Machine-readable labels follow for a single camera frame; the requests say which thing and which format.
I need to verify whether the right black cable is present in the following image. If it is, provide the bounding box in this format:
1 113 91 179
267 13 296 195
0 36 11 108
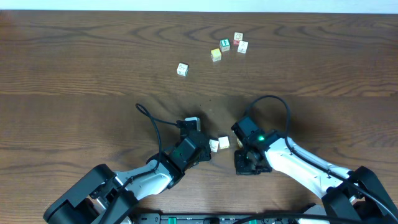
231 95 398 224

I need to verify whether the wooden block yellow S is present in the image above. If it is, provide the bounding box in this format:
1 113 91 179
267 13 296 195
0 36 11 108
218 136 230 149

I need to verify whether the wooden block green top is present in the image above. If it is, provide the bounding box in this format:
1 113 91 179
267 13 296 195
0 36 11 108
220 39 231 52

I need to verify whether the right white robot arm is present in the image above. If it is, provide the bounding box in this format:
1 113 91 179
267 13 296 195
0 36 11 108
234 129 397 223

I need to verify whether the plain white wooden block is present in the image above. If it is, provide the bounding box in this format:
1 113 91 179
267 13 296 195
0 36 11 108
237 40 248 54

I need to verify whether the wooden block letter I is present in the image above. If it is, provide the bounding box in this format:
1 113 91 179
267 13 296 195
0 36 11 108
209 139 219 152

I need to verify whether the left black cable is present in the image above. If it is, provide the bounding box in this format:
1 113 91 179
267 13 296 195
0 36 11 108
99 103 181 224

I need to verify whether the wooden block red side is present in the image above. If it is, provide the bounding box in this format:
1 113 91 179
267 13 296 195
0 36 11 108
233 32 243 45

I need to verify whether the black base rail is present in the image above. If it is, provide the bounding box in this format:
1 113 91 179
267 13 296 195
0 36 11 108
130 213 330 224

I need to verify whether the wooden block letter L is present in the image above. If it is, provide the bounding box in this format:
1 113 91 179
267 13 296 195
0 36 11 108
177 63 189 76

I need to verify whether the black cable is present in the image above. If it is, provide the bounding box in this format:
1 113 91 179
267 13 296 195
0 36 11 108
99 103 181 224
231 95 398 224

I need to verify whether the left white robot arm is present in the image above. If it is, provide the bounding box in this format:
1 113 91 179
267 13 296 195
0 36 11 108
43 130 211 223

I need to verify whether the wooden block yellow W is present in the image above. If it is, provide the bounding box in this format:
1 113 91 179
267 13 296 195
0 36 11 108
210 49 222 62

